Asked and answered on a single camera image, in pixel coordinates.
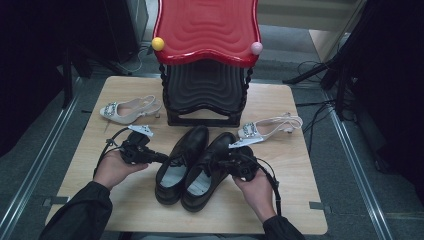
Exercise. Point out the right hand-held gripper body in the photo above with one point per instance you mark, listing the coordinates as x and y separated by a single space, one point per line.
245 163

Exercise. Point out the red and black shoe rack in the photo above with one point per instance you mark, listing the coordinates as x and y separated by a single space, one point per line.
206 26

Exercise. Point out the metal floor rail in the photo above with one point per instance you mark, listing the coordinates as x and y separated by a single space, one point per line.
356 166
40 156

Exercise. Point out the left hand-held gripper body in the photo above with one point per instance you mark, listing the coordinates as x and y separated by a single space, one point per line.
135 150

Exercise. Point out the grey table bracket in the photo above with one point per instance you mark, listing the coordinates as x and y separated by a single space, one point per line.
320 206
56 201

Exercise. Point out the pink ball knob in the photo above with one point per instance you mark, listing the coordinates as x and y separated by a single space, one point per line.
256 48

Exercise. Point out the white slingback heel shoe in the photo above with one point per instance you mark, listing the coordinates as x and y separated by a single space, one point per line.
128 117
270 130

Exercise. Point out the black metal stand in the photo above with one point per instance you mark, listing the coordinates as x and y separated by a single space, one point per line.
67 80

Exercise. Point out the black tripod stand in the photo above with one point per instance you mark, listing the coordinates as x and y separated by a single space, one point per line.
310 71

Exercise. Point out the yellow ball knob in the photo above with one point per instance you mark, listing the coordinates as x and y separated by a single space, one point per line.
158 44

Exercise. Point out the person's left hand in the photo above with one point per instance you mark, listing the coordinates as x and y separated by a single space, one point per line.
111 168

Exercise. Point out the black leather shoe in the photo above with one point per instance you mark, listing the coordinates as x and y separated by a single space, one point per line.
195 138
220 143

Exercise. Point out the person's right hand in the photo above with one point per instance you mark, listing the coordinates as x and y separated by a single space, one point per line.
260 193

